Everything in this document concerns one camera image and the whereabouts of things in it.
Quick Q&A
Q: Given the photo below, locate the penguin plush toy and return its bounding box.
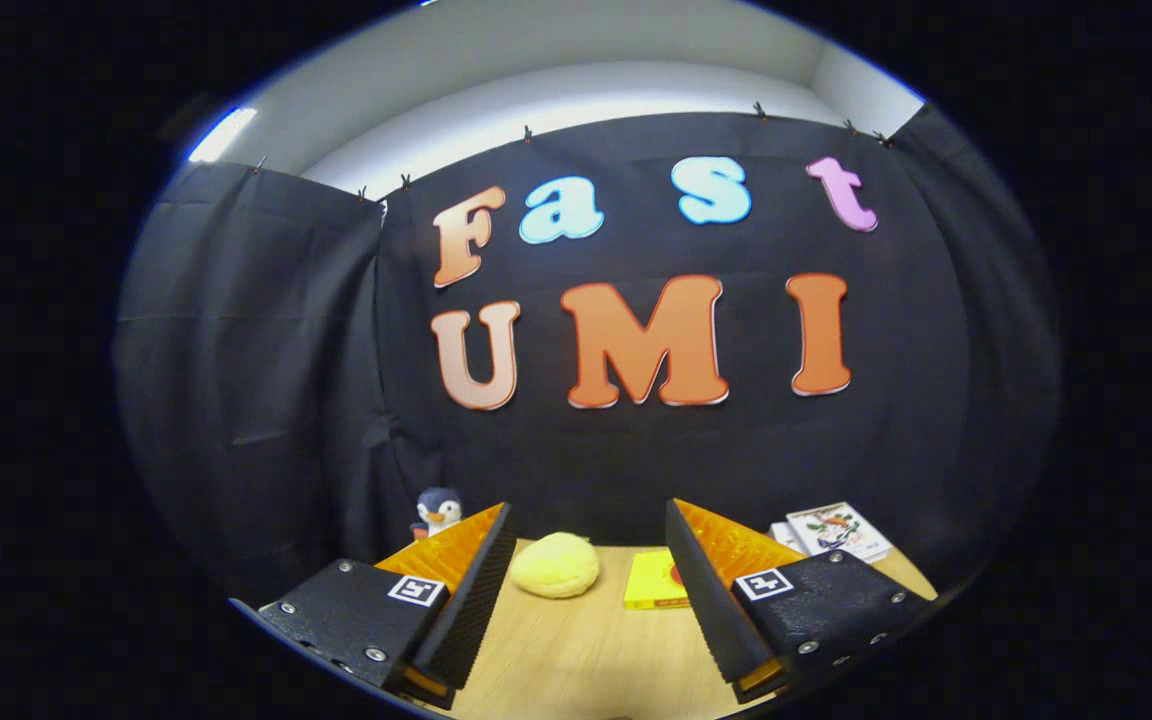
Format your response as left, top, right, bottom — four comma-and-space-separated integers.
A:
410, 487, 465, 541

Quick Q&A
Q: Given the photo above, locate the yellow book red label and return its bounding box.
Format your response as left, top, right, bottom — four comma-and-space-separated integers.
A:
622, 549, 692, 611

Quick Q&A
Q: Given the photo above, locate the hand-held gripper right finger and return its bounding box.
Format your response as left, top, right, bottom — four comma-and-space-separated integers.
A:
665, 498, 937, 705

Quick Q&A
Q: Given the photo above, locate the ceiling light panel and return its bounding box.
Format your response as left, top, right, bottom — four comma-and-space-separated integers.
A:
186, 105, 259, 166

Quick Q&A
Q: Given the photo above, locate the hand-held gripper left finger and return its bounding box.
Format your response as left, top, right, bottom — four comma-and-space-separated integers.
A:
258, 502, 518, 711

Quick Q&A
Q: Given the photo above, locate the yellow round plush cushion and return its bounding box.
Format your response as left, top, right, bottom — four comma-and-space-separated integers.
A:
509, 531, 601, 600

